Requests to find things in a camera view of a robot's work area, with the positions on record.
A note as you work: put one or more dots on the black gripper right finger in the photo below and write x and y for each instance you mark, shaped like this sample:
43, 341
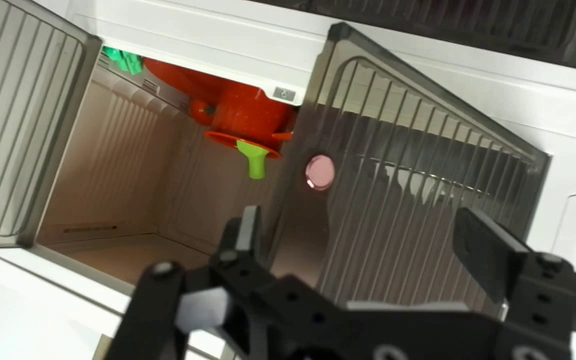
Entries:
504, 260

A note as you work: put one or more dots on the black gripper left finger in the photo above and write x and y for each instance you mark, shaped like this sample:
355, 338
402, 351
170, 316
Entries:
248, 237

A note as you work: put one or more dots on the pink round door knob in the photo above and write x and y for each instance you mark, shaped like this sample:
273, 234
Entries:
318, 170

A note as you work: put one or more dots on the white stackable cabinet unit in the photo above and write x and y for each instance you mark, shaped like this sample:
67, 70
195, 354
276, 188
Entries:
434, 52
114, 172

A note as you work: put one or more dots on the light green plastic piece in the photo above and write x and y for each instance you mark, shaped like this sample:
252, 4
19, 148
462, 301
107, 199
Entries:
255, 161

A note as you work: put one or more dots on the small barcode sticker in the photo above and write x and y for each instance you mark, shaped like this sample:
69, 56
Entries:
284, 93

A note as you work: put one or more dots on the bright green plastic object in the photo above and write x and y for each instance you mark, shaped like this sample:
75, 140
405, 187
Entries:
124, 60

